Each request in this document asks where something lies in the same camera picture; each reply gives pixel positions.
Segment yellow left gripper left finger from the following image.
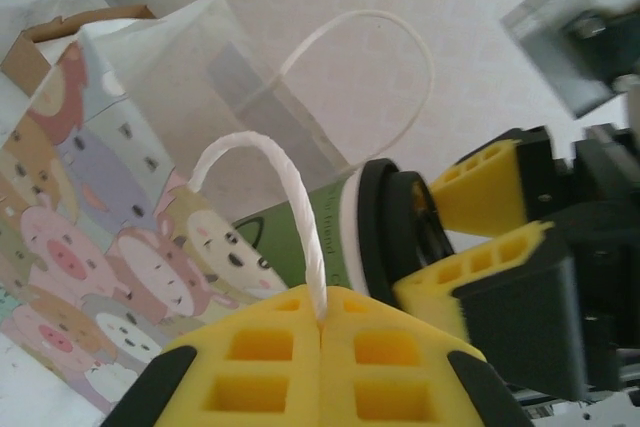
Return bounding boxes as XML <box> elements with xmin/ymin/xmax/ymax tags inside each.
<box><xmin>104</xmin><ymin>284</ymin><xmax>324</xmax><ymax>427</ymax></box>

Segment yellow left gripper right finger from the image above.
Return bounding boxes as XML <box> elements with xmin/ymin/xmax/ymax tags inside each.
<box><xmin>322</xmin><ymin>286</ymin><xmax>531</xmax><ymax>427</ymax></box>

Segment green coffee cup black lid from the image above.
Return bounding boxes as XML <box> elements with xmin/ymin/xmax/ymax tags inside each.
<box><xmin>232</xmin><ymin>159</ymin><xmax>456</xmax><ymax>298</ymax></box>

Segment cartoon animal paper bag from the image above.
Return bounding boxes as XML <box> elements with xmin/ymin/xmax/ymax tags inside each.
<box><xmin>0</xmin><ymin>0</ymin><xmax>434</xmax><ymax>418</ymax></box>

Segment white paper napkins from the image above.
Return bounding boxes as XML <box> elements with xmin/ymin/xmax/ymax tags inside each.
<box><xmin>34</xmin><ymin>20</ymin><xmax>101</xmax><ymax>61</ymax></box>

